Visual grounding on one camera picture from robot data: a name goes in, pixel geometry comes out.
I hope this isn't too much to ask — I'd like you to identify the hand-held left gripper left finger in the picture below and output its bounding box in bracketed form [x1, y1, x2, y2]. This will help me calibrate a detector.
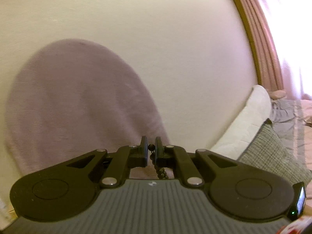
[66, 136, 149, 189]

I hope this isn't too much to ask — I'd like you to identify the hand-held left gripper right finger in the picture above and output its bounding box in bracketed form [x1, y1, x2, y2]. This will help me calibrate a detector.
[155, 137, 242, 188]

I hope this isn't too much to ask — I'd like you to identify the dark bead necklace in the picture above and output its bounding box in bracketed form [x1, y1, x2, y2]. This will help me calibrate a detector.
[147, 144, 169, 180]

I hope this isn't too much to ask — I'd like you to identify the red white package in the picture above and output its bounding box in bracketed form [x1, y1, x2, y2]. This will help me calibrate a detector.
[277, 215, 312, 234]

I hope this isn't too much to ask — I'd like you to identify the grey woven pillow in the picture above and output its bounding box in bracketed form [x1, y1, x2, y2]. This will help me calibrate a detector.
[238, 118, 312, 189]

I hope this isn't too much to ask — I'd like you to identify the grey crumpled bedsheet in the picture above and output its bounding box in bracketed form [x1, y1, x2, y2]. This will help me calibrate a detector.
[269, 98, 312, 174]

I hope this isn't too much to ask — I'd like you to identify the lilac fleece towel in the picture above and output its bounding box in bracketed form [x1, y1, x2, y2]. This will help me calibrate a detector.
[5, 38, 171, 179]

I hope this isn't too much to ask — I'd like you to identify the cream white pillow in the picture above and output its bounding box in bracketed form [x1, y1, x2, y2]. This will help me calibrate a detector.
[210, 85, 272, 162]

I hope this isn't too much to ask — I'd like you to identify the pink curtain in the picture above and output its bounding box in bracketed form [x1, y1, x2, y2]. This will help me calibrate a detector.
[231, 0, 312, 101]

